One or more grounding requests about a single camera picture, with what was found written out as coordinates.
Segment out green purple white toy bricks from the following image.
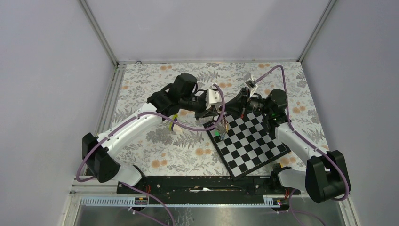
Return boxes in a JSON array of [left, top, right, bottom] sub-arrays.
[[169, 114, 182, 133]]

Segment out metal keyring disc with rings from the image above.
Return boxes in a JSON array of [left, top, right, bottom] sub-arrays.
[[215, 115, 229, 140]]

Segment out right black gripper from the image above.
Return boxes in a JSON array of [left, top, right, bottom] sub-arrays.
[[219, 87, 272, 119]]

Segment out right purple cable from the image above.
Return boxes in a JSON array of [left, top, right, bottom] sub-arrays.
[[254, 65, 351, 226]]

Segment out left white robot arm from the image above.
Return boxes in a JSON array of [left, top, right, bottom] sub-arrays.
[[76, 73, 225, 194]]

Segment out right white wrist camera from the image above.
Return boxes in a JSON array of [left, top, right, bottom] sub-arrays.
[[244, 73, 258, 97]]

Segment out black white chessboard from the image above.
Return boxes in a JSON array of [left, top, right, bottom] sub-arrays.
[[207, 113, 291, 180]]

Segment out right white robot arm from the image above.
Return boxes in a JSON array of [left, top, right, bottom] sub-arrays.
[[221, 88, 351, 203]]

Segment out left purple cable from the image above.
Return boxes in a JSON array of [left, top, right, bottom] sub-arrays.
[[75, 83, 226, 226]]

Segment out white slotted cable duct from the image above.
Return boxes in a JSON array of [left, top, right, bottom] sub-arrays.
[[80, 195, 281, 208]]

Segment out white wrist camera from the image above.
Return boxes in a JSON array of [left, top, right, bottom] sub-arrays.
[[206, 89, 222, 109], [244, 73, 258, 97]]

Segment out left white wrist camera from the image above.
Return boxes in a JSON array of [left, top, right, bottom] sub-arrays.
[[206, 89, 222, 109]]

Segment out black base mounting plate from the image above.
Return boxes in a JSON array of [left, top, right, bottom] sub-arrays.
[[116, 176, 292, 204]]

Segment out purple cable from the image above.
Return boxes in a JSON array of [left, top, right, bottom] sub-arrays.
[[254, 65, 351, 226], [75, 83, 226, 226]]

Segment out floral patterned table mat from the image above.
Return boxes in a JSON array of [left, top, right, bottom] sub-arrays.
[[100, 62, 328, 176]]

